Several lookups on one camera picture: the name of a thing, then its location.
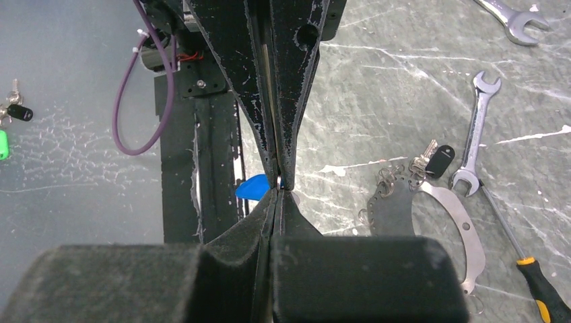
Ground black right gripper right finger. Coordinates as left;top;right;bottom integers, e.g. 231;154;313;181
272;190;469;322

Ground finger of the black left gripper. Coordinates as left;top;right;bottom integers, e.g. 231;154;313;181
269;1;330;190
187;1;277;188

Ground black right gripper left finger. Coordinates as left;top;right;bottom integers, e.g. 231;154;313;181
1;189;277;322

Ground blue key tag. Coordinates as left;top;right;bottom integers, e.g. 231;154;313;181
236;174;270;201

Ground metal arc keyring plate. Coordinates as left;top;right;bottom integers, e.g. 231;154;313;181
358;175;486;295

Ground black key fob with keys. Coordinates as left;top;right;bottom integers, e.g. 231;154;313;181
409;139;456;179

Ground small silver wrench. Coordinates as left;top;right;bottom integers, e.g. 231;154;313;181
450;71;502;197

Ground large silver wrench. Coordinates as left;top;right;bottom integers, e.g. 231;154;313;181
475;0;550;46

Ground black key fob reflection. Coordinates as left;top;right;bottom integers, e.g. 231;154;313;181
1;79;34;126

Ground yellow black screwdriver near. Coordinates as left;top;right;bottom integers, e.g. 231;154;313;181
478;180;570;323

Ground green key tag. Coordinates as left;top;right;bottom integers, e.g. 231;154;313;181
0;129;10;161

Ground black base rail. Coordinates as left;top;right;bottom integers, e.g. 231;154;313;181
160;57;248;244

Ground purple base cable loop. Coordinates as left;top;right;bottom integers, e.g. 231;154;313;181
111;0;178;157

